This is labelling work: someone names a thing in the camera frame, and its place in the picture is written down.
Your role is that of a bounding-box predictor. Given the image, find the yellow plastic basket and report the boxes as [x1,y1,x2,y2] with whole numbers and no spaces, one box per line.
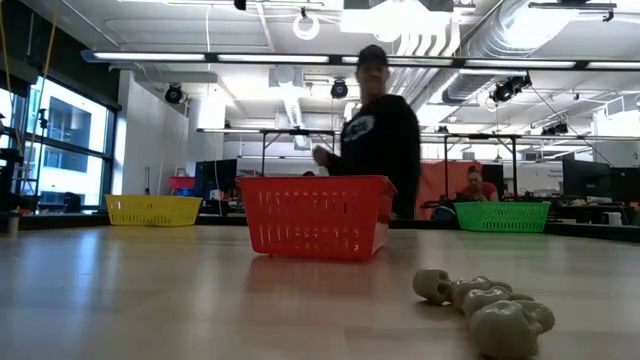
[103,193,204,228]

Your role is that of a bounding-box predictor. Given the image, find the silver ventilation duct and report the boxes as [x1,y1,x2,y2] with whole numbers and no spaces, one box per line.
[442,0,576,105]

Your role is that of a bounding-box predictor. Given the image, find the red plastic basket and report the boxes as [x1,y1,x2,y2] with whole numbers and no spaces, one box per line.
[236,174,399,262]

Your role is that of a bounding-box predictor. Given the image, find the black computer monitor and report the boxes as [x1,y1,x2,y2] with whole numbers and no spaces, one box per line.
[609,167,640,204]
[562,158,612,199]
[193,158,239,200]

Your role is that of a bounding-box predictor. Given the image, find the black spotlight cluster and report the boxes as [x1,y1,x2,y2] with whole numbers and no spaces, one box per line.
[489,73,532,105]

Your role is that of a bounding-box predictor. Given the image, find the yellow cable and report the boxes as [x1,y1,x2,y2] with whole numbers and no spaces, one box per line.
[0,0,59,151]

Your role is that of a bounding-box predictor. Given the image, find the overhead LED light bar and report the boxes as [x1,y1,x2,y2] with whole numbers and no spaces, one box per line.
[79,48,640,71]

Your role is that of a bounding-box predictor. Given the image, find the white ring light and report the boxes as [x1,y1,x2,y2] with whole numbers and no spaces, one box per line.
[292,12,321,42]

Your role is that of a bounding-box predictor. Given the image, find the large glass window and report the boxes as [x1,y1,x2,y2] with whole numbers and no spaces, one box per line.
[0,74,117,214]

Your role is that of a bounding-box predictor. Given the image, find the person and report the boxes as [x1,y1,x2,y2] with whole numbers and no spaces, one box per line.
[312,43,422,221]
[459,165,500,203]

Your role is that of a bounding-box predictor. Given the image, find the green plastic basket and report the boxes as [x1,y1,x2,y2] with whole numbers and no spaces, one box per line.
[453,200,552,234]

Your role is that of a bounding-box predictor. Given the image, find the orange curtain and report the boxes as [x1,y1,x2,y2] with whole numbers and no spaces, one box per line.
[418,159,481,221]

